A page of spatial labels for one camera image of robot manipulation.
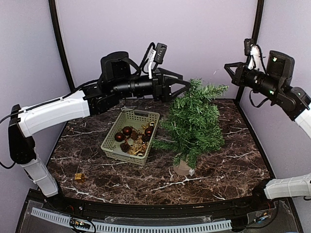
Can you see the right black frame post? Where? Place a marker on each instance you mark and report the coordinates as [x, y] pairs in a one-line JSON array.
[[254, 37]]

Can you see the black front rail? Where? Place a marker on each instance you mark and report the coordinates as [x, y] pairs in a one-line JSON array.
[[93, 209]]

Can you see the left black frame post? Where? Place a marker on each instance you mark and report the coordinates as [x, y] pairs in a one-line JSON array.
[[60, 44]]

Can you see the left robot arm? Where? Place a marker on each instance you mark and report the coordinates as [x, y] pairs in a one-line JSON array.
[[121, 78]]

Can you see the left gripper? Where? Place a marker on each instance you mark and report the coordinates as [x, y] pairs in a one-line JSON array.
[[162, 90]]

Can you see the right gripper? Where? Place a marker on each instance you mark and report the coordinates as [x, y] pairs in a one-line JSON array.
[[238, 77]]

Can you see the gold gift box ornament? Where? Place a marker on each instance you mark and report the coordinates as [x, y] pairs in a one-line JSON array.
[[79, 177]]

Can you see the white cable duct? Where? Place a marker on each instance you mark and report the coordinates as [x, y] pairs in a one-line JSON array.
[[120, 225]]

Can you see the red ball ornament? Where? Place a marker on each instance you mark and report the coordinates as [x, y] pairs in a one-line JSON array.
[[148, 131], [127, 130], [119, 137]]

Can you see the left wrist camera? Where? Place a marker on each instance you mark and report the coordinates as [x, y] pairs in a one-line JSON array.
[[153, 57]]

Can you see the gold ornaments pile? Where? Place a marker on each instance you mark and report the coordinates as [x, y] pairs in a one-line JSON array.
[[140, 141]]

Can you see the small green christmas tree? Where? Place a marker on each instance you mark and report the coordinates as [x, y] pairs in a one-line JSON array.
[[193, 124]]

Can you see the black frame post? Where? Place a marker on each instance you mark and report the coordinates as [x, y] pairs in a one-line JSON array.
[[254, 37], [60, 44]]

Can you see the beige plastic basket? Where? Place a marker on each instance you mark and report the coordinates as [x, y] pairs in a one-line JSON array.
[[133, 118]]

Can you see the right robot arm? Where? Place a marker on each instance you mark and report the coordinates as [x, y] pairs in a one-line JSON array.
[[275, 85]]

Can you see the brown pine cone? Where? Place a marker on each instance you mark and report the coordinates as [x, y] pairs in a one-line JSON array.
[[125, 147]]

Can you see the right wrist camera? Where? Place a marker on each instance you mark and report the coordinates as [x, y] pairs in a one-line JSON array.
[[254, 55]]

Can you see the white battery box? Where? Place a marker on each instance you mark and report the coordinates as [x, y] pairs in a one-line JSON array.
[[191, 172]]

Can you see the wooden tree base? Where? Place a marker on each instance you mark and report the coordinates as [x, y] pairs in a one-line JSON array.
[[182, 168]]

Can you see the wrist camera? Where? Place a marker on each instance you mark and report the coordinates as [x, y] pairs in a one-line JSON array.
[[254, 55], [153, 57]]

